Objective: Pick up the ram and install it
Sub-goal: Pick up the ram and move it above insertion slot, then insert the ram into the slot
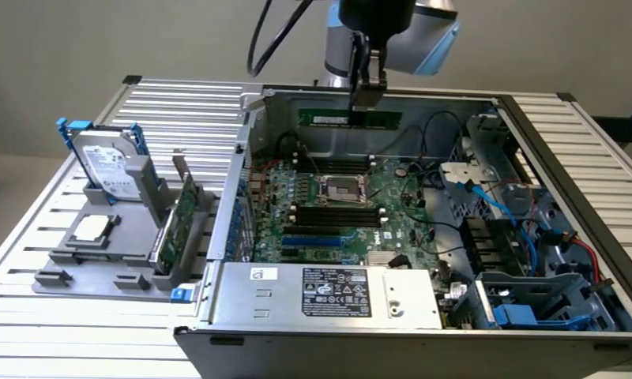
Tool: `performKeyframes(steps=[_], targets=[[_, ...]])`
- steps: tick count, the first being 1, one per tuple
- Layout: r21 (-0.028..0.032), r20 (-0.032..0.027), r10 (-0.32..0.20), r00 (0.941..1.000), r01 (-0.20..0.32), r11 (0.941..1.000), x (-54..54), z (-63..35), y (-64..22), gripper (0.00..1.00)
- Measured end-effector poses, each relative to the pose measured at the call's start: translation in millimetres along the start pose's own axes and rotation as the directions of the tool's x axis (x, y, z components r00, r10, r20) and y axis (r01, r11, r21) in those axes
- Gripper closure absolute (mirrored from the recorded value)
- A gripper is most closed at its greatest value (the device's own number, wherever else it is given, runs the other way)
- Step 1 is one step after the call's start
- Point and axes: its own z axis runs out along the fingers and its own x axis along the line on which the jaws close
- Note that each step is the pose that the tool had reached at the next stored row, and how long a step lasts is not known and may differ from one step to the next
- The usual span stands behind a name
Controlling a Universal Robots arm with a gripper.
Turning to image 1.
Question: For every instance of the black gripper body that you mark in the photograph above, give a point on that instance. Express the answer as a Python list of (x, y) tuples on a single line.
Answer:
[(377, 16)]

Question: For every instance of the green RAM stick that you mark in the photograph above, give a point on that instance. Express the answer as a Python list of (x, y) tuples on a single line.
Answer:
[(385, 119)]

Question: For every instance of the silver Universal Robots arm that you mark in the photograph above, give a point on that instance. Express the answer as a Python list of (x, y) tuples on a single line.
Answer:
[(342, 55)]

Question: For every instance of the black RAM slot bank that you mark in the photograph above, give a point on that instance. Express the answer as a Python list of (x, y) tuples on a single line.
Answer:
[(339, 215), (334, 161)]

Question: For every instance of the coin cell battery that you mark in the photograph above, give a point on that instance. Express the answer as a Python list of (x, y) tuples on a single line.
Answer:
[(401, 171)]

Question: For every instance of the green motherboard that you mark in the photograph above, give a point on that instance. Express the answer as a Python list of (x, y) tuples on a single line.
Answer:
[(347, 189)]

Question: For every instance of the metal CPU socket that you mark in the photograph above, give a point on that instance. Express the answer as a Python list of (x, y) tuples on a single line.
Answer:
[(342, 189)]

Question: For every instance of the grey disk bay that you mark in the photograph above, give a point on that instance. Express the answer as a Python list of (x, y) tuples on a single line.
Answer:
[(485, 158)]

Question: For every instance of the blue expansion slot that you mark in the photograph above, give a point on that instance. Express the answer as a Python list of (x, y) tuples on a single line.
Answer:
[(314, 240)]

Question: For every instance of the silver chipset heatsink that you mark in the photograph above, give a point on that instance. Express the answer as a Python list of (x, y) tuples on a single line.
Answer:
[(387, 259)]

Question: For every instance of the black finned module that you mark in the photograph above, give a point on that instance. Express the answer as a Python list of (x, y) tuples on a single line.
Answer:
[(490, 245)]

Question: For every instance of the green graphics card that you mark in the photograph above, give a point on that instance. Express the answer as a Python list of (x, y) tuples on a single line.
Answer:
[(177, 229)]

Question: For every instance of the silver hard disk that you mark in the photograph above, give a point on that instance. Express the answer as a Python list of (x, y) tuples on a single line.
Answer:
[(108, 166)]

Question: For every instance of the silver power supply unit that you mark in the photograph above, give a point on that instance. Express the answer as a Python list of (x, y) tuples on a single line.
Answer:
[(322, 296)]

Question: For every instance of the blue disk carrier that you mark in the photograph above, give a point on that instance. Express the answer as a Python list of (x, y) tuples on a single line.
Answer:
[(68, 130)]

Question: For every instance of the grey bay with blue clip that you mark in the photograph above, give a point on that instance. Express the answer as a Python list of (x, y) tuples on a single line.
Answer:
[(533, 300)]

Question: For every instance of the blue case latch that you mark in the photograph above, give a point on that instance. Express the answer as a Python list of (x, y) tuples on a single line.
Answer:
[(182, 294)]

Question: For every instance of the silver CPU chip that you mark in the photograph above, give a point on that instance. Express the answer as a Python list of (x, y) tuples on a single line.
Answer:
[(92, 228)]

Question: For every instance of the grey parts rack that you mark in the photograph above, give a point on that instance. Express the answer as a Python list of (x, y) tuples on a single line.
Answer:
[(106, 272)]

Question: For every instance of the open grey PC case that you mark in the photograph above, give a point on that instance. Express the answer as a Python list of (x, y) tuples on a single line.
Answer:
[(506, 347)]

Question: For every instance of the black bracket beside table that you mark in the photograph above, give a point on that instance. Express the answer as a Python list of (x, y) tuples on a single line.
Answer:
[(628, 122)]

